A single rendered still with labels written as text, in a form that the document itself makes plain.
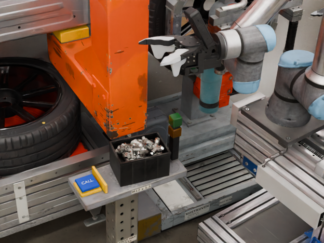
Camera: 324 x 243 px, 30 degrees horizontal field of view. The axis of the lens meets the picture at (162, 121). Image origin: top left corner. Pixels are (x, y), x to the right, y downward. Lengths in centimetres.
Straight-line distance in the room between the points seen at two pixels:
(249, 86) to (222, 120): 134
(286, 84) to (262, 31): 35
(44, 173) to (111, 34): 66
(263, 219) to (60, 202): 84
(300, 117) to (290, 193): 26
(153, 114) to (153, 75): 104
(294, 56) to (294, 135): 25
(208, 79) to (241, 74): 85
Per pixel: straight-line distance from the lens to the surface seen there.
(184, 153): 288
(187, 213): 274
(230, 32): 159
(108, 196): 224
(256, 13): 175
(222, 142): 298
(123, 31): 213
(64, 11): 262
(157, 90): 359
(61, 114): 255
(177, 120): 226
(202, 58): 155
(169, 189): 281
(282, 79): 195
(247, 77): 166
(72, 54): 261
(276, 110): 200
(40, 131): 248
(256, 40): 161
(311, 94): 184
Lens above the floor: 200
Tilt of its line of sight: 37 degrees down
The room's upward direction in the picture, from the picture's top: 2 degrees clockwise
